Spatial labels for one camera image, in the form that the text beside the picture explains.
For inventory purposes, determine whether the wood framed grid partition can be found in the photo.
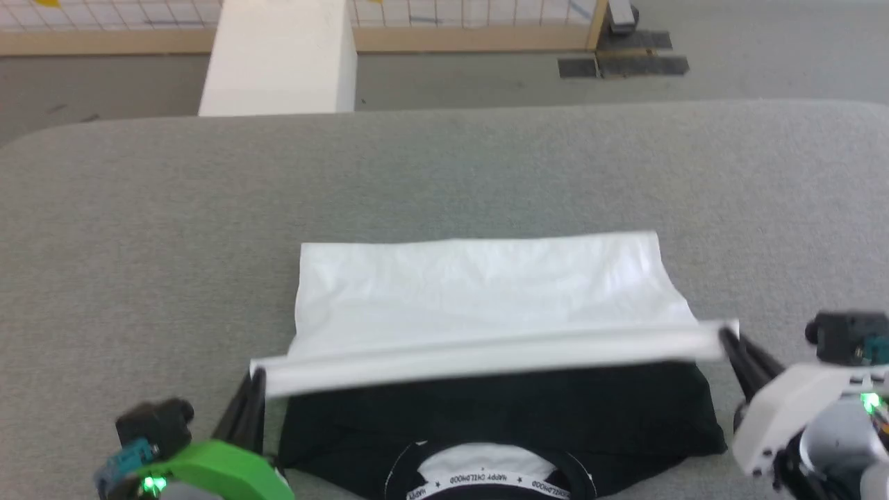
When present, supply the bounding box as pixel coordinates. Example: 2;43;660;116
0;0;613;57

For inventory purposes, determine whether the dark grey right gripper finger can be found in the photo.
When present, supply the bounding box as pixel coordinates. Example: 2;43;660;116
728;351;761;406
718;326;788;383

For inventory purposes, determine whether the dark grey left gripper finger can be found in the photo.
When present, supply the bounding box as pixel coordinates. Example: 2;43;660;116
247;367;269;456
210;378;255;449

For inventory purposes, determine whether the long black floor tape patch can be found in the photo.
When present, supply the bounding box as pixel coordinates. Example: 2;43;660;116
597;54;690;78

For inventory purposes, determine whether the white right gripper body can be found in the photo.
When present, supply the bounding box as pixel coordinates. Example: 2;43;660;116
731;363;889;481

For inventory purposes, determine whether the grey upholstered sofa surface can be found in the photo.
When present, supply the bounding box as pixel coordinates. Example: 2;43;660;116
0;97;889;500

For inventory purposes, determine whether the grey metal partition foot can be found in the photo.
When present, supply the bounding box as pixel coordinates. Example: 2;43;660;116
607;0;640;37

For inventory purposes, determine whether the small black floor tape patch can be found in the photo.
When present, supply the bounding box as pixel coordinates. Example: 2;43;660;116
558;57;599;79

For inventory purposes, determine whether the teal left camera cable plug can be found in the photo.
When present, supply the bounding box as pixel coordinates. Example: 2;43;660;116
94;436;157;490

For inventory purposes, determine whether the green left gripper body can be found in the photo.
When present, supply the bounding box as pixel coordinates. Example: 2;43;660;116
158;440;295;500

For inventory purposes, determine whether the white rectangular box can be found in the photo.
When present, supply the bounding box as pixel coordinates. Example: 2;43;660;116
197;0;359;117

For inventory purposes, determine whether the white and black t-shirt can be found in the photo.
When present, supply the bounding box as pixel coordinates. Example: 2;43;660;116
248;231;741;500

